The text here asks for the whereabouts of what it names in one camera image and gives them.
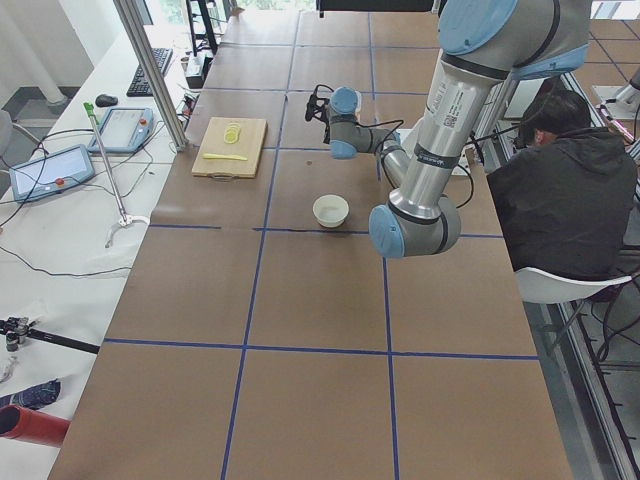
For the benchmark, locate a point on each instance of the white chair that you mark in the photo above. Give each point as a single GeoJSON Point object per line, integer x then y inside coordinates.
{"type": "Point", "coordinates": [541, 287]}

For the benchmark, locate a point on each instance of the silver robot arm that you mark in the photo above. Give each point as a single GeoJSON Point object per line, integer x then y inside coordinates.
{"type": "Point", "coordinates": [482, 44]}

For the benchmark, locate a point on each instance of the wooden cutting board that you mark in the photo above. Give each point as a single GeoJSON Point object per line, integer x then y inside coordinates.
{"type": "Point", "coordinates": [253, 132]}

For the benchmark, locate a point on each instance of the long reacher grabber tool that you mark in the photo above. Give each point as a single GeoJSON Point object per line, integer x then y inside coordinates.
{"type": "Point", "coordinates": [125, 219]}

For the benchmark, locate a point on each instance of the red bottle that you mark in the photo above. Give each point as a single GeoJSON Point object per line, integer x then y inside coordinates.
{"type": "Point", "coordinates": [31, 426]}

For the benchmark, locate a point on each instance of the aluminium frame post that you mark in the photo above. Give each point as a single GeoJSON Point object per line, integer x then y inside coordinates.
{"type": "Point", "coordinates": [133, 24]}

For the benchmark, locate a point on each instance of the teach pendant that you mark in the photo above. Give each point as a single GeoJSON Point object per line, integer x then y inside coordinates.
{"type": "Point", "coordinates": [51, 174]}
{"type": "Point", "coordinates": [123, 130]}

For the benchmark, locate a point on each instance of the yellow plastic knife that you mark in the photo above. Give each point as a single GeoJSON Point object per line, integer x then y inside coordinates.
{"type": "Point", "coordinates": [229, 157]}

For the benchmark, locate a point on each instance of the black computer mouse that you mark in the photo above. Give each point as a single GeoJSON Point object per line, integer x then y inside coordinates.
{"type": "Point", "coordinates": [105, 100]}

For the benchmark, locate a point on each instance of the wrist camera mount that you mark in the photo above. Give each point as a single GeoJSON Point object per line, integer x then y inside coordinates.
{"type": "Point", "coordinates": [317, 104]}

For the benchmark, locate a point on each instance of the white round bowl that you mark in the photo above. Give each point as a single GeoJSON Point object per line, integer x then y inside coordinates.
{"type": "Point", "coordinates": [330, 210]}

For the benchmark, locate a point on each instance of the teach pendant far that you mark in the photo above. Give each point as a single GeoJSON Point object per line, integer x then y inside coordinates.
{"type": "Point", "coordinates": [123, 130]}

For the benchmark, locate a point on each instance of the teach pendant near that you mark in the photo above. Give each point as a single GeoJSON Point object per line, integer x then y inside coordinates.
{"type": "Point", "coordinates": [51, 174]}

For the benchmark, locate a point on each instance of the seated person in black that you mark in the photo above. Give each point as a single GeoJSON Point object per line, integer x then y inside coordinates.
{"type": "Point", "coordinates": [564, 201]}

